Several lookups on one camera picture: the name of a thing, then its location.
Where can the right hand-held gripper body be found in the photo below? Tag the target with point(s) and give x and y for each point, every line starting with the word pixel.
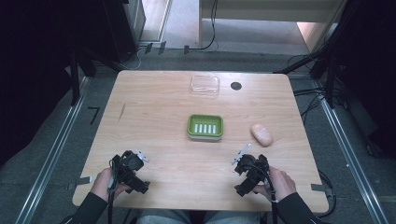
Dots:
pixel 250 174

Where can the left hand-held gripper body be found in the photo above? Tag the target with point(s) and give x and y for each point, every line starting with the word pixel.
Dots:
pixel 130 174

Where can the pale pink soap bar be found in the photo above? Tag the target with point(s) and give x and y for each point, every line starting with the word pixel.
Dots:
pixel 262 135

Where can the green soap dish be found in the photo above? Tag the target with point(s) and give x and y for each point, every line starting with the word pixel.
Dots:
pixel 205 127

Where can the person's left hand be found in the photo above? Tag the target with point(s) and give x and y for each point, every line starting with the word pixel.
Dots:
pixel 101 185

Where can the person's right hand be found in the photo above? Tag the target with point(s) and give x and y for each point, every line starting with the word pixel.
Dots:
pixel 281 183

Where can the grey tape strip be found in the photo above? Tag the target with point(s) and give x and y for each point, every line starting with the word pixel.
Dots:
pixel 320 187
pixel 79 182

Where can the black round table cap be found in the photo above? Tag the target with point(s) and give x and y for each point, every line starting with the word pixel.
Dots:
pixel 236 86

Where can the clear plastic lid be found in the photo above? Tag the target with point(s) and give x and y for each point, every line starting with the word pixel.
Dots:
pixel 205 84

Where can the black metal stand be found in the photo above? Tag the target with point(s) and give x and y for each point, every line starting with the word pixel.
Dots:
pixel 74 77
pixel 323 65

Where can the black cabinet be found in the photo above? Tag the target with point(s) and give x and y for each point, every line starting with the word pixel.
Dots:
pixel 124 25

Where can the metal floor rail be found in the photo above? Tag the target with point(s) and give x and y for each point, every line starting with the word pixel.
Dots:
pixel 350 155
pixel 51 158

